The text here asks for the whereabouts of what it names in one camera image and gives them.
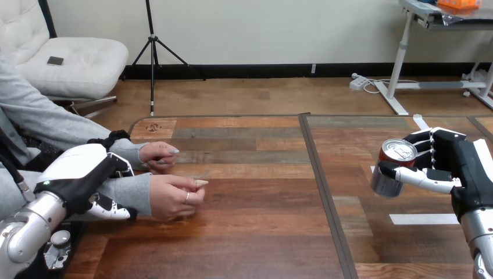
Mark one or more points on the person's hand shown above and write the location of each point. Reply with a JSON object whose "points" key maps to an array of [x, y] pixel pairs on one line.
{"points": [[173, 196], [160, 155]]}

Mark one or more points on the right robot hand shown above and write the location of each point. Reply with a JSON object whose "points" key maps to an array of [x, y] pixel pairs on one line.
{"points": [[458, 161]]}

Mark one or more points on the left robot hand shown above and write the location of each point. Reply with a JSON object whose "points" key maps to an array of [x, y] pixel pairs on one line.
{"points": [[73, 169]]}

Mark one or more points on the red and white drink can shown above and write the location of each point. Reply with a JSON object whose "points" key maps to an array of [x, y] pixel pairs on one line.
{"points": [[393, 165]]}

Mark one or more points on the person's forearm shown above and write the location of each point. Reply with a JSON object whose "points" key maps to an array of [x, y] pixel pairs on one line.
{"points": [[77, 131], [127, 192]]}

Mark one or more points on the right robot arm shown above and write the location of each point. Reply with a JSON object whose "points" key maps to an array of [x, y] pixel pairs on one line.
{"points": [[479, 235]]}

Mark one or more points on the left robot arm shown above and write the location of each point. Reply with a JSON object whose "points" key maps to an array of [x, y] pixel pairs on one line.
{"points": [[30, 231]]}

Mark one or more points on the person's body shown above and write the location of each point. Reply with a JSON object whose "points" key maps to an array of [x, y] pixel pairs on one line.
{"points": [[11, 142]]}

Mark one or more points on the black tripod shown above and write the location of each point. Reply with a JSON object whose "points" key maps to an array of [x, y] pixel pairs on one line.
{"points": [[153, 50]]}

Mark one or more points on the dark phone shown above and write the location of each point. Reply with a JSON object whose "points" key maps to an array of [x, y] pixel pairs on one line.
{"points": [[55, 61]]}

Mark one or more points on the white desk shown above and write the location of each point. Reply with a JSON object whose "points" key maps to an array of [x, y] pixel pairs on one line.
{"points": [[435, 50]]}

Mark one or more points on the white cushioned chair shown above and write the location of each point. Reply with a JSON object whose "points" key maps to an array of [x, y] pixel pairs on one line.
{"points": [[57, 50]]}

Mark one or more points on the white power strip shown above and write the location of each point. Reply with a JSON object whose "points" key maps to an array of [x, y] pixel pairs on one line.
{"points": [[358, 82]]}

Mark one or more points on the orange thing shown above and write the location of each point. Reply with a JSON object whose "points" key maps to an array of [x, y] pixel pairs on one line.
{"points": [[459, 3]]}

